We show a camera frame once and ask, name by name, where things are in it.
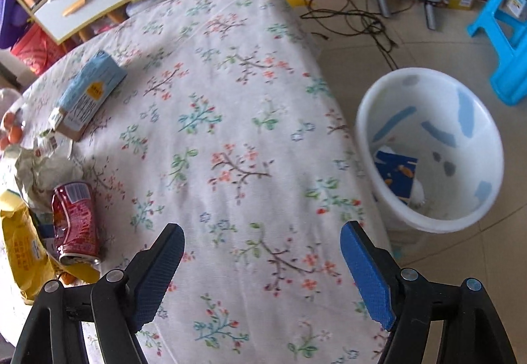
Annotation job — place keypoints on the blue plastic stool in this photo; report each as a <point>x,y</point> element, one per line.
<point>508,67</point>

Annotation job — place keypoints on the dark blue printed box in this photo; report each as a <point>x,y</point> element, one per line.
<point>395,174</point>

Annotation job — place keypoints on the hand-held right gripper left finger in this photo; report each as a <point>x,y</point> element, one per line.
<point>158,273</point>

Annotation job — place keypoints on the floral tablecloth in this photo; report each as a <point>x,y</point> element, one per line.
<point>230,141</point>

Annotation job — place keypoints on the white plastic bin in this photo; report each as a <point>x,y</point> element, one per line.
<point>436,108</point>

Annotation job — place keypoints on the yellow snack bag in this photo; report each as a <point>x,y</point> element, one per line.
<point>20,248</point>

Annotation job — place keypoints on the orange fruit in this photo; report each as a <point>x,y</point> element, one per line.
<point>15,133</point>
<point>3,142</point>
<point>8,121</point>

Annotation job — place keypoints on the clear plastic bowl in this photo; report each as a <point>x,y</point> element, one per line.
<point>6,98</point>

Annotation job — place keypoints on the white paper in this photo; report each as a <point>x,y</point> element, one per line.
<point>45,174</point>

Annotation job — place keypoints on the crushed red can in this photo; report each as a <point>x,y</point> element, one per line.
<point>74,220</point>

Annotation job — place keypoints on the purple cloth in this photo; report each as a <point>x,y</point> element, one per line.
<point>7,22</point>

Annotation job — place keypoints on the light blue milk carton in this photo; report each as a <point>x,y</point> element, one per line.
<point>88,92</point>

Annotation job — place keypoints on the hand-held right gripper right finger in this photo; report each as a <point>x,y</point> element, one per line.
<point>364,269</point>

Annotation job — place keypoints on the red bag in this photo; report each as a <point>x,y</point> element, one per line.
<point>35,51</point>

